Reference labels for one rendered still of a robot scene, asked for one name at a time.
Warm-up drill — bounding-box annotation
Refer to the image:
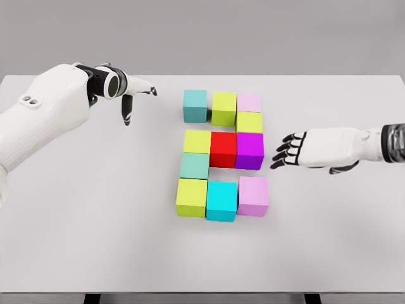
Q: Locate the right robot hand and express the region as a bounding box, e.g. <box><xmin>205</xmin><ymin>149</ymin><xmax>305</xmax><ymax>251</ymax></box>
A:
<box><xmin>269</xmin><ymin>127</ymin><xmax>365</xmax><ymax>175</ymax></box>

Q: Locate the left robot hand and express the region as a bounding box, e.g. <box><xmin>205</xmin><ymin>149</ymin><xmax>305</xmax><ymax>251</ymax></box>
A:
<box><xmin>120</xmin><ymin>74</ymin><xmax>158</xmax><ymax>128</ymax></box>

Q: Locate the teal cube block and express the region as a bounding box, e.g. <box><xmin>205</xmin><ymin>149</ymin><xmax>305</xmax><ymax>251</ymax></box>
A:
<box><xmin>182</xmin><ymin>89</ymin><xmax>209</xmax><ymax>124</ymax></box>

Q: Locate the purple cube block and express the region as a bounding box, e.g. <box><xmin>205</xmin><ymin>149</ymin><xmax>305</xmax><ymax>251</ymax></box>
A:
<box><xmin>234</xmin><ymin>132</ymin><xmax>265</xmax><ymax>171</ymax></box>

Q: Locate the yellow-green cube block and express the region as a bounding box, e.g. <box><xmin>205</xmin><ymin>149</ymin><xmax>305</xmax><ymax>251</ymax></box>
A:
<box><xmin>235</xmin><ymin>111</ymin><xmax>265</xmax><ymax>135</ymax></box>
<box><xmin>211</xmin><ymin>91</ymin><xmax>239</xmax><ymax>127</ymax></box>
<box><xmin>183</xmin><ymin>129</ymin><xmax>212</xmax><ymax>155</ymax></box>
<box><xmin>175</xmin><ymin>177</ymin><xmax>208</xmax><ymax>219</ymax></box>

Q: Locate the pink cube block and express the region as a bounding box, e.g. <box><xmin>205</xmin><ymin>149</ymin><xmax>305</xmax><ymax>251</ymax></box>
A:
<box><xmin>236</xmin><ymin>176</ymin><xmax>270</xmax><ymax>218</ymax></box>
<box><xmin>237</xmin><ymin>92</ymin><xmax>263</xmax><ymax>113</ymax></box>

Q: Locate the mint green cube block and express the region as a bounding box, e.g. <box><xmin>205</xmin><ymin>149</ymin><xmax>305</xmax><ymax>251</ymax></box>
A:
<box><xmin>179</xmin><ymin>152</ymin><xmax>211</xmax><ymax>181</ymax></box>

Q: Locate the red cube block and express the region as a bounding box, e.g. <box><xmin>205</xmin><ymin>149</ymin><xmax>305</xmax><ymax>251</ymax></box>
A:
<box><xmin>209</xmin><ymin>131</ymin><xmax>239</xmax><ymax>169</ymax></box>

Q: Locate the cyan cube block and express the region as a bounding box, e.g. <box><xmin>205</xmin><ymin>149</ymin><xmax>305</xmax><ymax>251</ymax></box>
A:
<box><xmin>205</xmin><ymin>180</ymin><xmax>239</xmax><ymax>222</ymax></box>

